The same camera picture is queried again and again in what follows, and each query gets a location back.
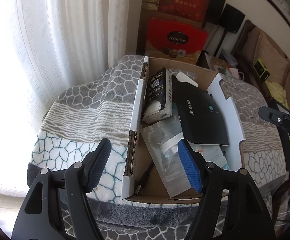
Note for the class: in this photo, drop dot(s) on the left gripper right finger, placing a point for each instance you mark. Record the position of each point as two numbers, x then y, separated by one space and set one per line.
189 160

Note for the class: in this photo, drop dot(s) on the red collection gift bag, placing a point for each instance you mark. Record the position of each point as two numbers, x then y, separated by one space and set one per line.
174 40

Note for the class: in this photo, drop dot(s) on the cardboard box of clutter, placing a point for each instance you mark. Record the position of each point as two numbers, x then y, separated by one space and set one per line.
212 63

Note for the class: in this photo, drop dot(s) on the black booklet pouch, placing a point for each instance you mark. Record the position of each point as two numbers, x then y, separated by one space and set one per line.
200 117

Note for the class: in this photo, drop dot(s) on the brown padded headboard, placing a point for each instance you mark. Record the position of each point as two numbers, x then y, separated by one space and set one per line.
252 44

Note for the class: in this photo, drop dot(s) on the clear bag with white hook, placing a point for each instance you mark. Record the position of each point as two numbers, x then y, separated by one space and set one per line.
161 140

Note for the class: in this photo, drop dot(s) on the dark red tea gift bag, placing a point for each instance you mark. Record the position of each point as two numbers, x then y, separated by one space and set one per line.
194 10

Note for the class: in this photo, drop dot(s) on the white sheer curtain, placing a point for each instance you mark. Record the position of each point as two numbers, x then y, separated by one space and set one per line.
47 46

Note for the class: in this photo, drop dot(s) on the white USB hub with cable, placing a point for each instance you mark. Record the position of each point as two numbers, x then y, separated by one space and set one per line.
184 78

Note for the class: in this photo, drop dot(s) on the blue surgical face masks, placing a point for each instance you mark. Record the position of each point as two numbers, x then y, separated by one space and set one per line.
225 167

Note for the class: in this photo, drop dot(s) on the yellow checked cloth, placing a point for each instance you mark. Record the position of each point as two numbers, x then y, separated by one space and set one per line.
278 93

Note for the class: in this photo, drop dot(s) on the left black speaker on stand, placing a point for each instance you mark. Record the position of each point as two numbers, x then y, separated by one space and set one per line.
212 16

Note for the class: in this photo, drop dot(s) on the black speaker on stand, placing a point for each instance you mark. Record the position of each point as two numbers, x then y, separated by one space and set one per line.
231 20
212 16

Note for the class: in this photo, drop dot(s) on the black packaged mask pouch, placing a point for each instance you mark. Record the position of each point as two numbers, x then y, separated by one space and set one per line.
158 98

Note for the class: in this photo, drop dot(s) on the right black speaker on stand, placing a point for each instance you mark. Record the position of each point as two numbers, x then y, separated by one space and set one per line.
231 20

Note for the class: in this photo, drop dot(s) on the green alarm clock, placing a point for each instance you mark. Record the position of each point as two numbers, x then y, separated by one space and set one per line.
261 71

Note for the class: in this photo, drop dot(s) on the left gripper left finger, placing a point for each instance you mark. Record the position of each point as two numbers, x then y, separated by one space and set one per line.
95 164

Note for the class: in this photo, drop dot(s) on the patterned grey white blanket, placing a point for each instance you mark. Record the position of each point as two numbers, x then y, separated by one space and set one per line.
83 115

